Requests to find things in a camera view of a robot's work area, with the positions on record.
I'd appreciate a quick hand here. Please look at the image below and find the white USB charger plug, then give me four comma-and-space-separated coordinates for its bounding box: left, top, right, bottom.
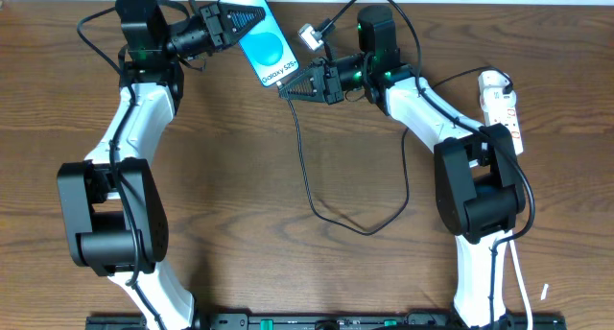
478, 70, 513, 94

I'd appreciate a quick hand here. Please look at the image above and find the blue Samsung Galaxy smartphone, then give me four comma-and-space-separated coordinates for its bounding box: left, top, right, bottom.
220, 0, 299, 87

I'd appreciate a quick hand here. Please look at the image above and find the white power strip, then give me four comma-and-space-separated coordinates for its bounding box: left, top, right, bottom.
480, 87, 524, 155

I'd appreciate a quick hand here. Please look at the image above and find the black USB charging cable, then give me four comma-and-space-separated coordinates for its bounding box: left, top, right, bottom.
275, 65, 514, 237

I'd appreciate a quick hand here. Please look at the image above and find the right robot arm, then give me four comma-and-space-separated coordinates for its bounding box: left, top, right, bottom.
279, 2, 535, 329

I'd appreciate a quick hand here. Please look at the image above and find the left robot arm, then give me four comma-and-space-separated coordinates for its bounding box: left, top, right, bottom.
57, 0, 271, 329

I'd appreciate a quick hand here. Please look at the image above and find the small white paper scrap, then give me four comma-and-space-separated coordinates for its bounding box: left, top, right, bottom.
540, 283, 550, 301

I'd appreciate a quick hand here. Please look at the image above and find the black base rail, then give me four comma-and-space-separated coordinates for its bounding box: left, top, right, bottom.
84, 311, 567, 330

